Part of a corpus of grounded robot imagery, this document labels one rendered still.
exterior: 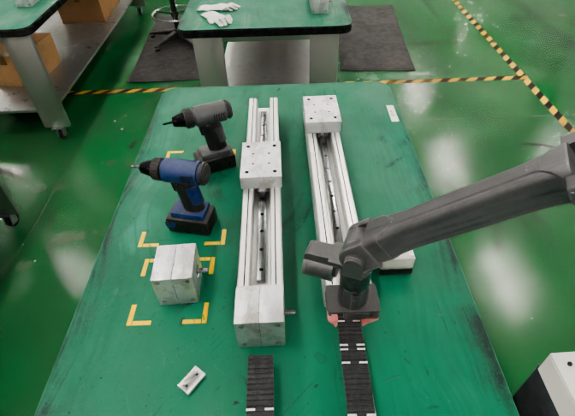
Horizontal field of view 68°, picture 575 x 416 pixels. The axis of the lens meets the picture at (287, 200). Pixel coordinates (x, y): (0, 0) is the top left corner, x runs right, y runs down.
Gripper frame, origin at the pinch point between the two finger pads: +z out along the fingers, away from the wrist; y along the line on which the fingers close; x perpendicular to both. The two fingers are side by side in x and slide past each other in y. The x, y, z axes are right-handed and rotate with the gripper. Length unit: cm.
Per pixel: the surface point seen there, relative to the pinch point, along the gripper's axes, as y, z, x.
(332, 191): -0.5, -3.6, -38.1
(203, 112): 35, -19, -57
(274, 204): 15.5, -6.3, -31.1
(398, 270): -13.7, 0.2, -13.3
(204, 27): 51, 2, -175
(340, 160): -3.7, -6.4, -48.1
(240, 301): 22.8, -7.3, -1.4
